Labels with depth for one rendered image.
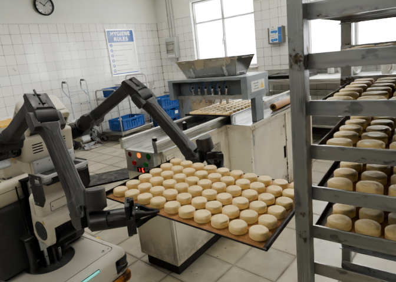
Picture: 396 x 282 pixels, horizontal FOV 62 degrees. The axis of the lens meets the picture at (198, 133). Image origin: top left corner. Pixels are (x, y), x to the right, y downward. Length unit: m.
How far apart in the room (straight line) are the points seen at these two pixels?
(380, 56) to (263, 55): 5.25
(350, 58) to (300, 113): 0.13
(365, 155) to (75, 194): 0.81
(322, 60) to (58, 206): 1.52
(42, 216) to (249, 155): 1.37
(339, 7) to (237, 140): 1.83
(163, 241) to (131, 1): 5.67
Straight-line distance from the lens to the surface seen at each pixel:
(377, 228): 0.79
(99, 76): 6.48
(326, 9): 0.67
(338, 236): 0.77
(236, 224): 0.92
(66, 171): 1.13
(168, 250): 2.21
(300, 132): 0.67
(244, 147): 2.38
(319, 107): 0.68
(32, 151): 1.74
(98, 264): 2.07
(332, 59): 0.66
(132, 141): 2.13
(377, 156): 0.68
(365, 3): 0.65
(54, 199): 1.84
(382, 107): 0.66
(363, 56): 0.65
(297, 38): 0.65
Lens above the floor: 1.36
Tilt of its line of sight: 13 degrees down
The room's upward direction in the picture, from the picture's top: 6 degrees counter-clockwise
